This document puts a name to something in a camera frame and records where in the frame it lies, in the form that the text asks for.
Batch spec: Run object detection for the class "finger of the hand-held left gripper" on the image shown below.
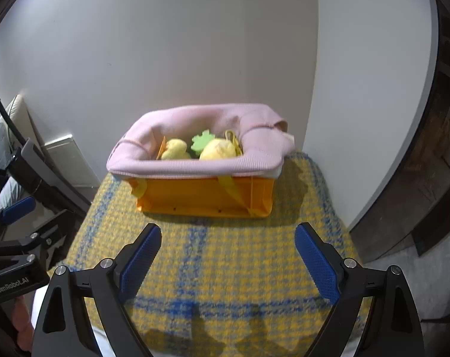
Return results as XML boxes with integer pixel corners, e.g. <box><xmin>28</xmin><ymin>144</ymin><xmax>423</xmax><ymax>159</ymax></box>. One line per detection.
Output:
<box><xmin>0</xmin><ymin>196</ymin><xmax>37</xmax><ymax>228</ymax></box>
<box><xmin>0</xmin><ymin>209</ymin><xmax>79</xmax><ymax>268</ymax></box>

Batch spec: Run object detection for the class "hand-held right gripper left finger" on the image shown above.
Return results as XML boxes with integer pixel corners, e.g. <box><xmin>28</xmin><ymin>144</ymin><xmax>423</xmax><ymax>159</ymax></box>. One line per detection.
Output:
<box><xmin>32</xmin><ymin>222</ymin><xmax>163</xmax><ymax>357</ymax></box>

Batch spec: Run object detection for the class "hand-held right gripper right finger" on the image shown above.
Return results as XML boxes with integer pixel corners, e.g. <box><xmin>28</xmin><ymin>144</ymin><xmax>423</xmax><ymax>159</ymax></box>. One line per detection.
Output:
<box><xmin>295</xmin><ymin>222</ymin><xmax>426</xmax><ymax>357</ymax></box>

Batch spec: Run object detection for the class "orange storage box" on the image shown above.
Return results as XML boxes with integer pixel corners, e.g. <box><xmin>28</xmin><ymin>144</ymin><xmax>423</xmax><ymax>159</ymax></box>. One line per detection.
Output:
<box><xmin>130</xmin><ymin>176</ymin><xmax>276</xmax><ymax>218</ymax></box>

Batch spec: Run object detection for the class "small yellow plush duck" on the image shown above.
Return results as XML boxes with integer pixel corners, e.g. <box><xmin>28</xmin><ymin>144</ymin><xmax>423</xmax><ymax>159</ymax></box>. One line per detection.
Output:
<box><xmin>161</xmin><ymin>138</ymin><xmax>191</xmax><ymax>160</ymax></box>

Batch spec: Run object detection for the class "green plush frog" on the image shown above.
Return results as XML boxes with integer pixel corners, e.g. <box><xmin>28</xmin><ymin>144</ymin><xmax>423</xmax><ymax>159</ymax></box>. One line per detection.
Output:
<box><xmin>191</xmin><ymin>129</ymin><xmax>215</xmax><ymax>155</ymax></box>

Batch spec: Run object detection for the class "large yellow plush bear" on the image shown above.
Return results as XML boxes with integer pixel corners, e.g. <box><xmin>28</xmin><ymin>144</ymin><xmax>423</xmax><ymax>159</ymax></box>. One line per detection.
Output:
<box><xmin>199</xmin><ymin>138</ymin><xmax>236</xmax><ymax>161</ymax></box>

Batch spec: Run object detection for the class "person's left forearm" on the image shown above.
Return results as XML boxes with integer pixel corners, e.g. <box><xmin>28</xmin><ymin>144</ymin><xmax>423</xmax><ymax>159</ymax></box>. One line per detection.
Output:
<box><xmin>2</xmin><ymin>297</ymin><xmax>38</xmax><ymax>350</ymax></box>

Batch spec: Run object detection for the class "beige cushion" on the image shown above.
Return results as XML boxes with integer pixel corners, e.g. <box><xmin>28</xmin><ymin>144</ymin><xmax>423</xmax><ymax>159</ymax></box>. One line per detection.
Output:
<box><xmin>1</xmin><ymin>94</ymin><xmax>44</xmax><ymax>146</ymax></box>

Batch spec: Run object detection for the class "yellow blue checked blanket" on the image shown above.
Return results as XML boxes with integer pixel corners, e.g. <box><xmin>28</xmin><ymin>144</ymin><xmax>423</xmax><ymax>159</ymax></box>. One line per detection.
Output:
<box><xmin>35</xmin><ymin>151</ymin><xmax>364</xmax><ymax>357</ymax></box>

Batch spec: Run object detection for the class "pink knit cloth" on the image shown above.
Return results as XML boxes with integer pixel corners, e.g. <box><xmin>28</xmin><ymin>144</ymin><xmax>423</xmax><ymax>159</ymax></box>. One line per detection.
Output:
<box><xmin>107</xmin><ymin>103</ymin><xmax>296</xmax><ymax>178</ymax></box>

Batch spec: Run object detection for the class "dark wooden furniture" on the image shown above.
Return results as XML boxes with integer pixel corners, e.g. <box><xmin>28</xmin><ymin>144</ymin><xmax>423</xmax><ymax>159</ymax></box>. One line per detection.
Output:
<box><xmin>349</xmin><ymin>7</ymin><xmax>450</xmax><ymax>257</ymax></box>

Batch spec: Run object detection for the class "white wall panel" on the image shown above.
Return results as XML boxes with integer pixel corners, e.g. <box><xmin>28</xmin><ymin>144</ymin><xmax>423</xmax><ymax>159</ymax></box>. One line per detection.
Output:
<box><xmin>44</xmin><ymin>133</ymin><xmax>100</xmax><ymax>187</ymax></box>

